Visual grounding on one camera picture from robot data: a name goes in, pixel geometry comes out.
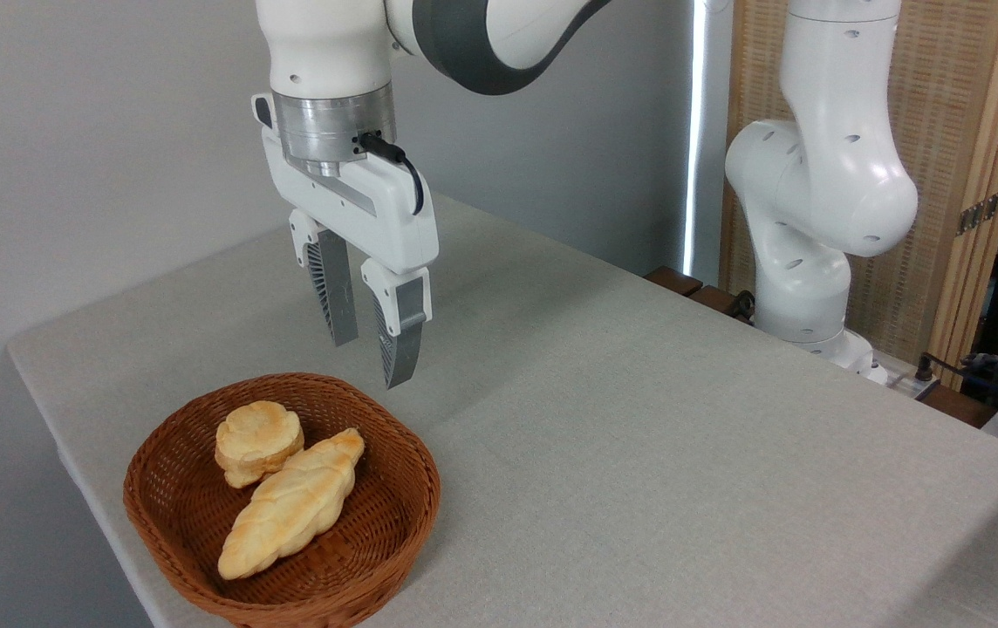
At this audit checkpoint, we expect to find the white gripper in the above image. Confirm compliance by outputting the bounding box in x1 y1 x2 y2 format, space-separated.
251 92 441 391

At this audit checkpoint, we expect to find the wooden rattan folding screen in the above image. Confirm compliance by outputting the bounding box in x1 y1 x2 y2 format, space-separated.
720 0 998 389

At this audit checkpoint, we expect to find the round flower-shaped bread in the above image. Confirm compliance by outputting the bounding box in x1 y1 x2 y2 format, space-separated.
215 400 305 489

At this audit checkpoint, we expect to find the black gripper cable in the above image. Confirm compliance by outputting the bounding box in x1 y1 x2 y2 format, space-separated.
358 131 426 216

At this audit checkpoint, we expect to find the long braided bread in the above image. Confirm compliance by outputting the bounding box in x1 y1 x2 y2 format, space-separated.
217 427 366 581

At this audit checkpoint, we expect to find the brown wicker basket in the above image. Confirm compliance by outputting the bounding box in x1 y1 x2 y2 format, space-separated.
122 372 442 628

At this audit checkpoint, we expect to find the white power strip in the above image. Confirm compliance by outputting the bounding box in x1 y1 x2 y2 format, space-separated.
869 362 941 401

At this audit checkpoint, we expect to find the dark brown wooden slat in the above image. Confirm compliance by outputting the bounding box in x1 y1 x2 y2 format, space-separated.
689 284 755 325
644 266 705 298

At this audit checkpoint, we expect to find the brass screen hinge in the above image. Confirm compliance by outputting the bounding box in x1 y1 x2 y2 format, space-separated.
955 185 998 237

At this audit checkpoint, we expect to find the grey linen tablecloth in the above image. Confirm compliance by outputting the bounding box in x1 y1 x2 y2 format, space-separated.
6 188 998 628

